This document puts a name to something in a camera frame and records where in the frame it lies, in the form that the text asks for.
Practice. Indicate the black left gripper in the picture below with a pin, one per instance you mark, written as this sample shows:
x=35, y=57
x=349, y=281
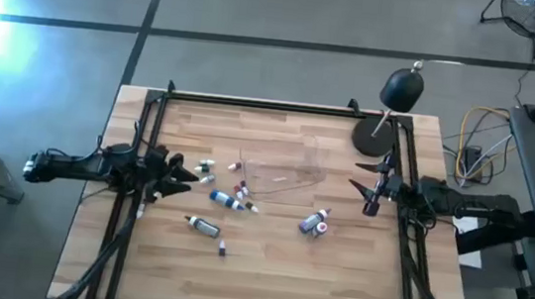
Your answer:
x=154, y=180

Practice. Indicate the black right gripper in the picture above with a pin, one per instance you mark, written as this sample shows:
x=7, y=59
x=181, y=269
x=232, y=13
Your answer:
x=388, y=187

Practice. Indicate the small black dropper bottle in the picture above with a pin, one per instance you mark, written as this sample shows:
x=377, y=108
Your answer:
x=204, y=168

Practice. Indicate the small green dropper bottle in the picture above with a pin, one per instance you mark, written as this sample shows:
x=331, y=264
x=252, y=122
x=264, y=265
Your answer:
x=207, y=162

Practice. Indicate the large blue food colouring bottle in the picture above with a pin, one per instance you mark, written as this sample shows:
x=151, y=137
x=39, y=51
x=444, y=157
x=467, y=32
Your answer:
x=222, y=198

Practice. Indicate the large black food colouring bottle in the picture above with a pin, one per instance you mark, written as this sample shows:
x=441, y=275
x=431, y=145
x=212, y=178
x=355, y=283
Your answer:
x=207, y=228

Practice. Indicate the large purple food colouring bottle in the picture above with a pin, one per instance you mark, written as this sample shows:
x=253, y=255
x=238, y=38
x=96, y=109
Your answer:
x=312, y=221

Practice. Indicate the small brown dropper bottle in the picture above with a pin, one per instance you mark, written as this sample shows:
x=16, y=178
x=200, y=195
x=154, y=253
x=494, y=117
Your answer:
x=249, y=205

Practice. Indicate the small dark blue dropper bottle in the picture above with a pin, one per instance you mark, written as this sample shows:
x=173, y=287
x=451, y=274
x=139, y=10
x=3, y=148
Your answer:
x=222, y=250

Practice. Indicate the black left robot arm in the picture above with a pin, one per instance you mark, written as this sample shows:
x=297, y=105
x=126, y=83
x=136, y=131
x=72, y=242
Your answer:
x=72, y=164

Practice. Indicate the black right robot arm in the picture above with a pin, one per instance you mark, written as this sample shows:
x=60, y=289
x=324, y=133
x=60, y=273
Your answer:
x=466, y=202

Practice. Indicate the clear plastic bin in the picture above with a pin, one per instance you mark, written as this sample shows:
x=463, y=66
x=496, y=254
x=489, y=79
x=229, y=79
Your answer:
x=289, y=179

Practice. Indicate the black desk lamp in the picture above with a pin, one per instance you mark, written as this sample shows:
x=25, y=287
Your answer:
x=400, y=91

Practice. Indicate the black power brick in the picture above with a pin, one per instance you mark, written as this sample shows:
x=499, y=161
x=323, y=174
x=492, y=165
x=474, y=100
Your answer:
x=472, y=158

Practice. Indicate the white paper sheet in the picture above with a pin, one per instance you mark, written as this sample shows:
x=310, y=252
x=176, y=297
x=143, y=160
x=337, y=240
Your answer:
x=472, y=258

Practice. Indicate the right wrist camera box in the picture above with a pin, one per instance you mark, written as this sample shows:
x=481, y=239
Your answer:
x=371, y=208

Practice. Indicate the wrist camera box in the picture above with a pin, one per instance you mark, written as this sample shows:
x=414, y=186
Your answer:
x=160, y=152
x=371, y=208

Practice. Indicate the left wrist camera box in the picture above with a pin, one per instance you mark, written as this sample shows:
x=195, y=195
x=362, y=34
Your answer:
x=160, y=152

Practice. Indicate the black aluminium rig frame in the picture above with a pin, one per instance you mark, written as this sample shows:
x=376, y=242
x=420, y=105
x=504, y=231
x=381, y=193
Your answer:
x=272, y=105

